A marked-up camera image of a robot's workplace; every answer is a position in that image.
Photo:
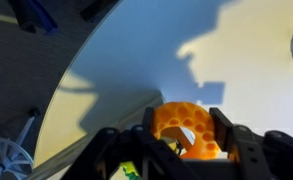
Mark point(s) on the blue clamp tool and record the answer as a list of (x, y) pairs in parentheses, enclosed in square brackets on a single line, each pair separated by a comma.
[(44, 18)]

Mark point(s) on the white wheeled spoke base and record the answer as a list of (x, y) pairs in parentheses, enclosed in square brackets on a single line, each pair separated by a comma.
[(6, 156)]

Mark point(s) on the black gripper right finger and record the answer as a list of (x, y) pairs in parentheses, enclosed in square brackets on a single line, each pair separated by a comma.
[(262, 156)]

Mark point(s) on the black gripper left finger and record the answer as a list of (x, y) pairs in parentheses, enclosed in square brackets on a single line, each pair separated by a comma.
[(129, 156)]

